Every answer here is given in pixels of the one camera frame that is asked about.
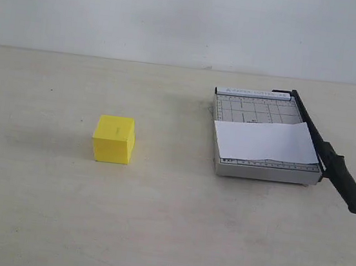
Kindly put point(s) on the yellow foam cube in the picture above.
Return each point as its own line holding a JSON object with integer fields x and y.
{"x": 114, "y": 139}

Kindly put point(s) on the white paper sheet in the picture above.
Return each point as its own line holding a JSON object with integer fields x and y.
{"x": 277, "y": 142}

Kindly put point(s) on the black cutter blade arm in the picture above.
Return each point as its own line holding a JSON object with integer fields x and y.
{"x": 335, "y": 168}

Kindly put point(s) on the grey paper cutter base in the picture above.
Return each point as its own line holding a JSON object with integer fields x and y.
{"x": 240, "y": 105}

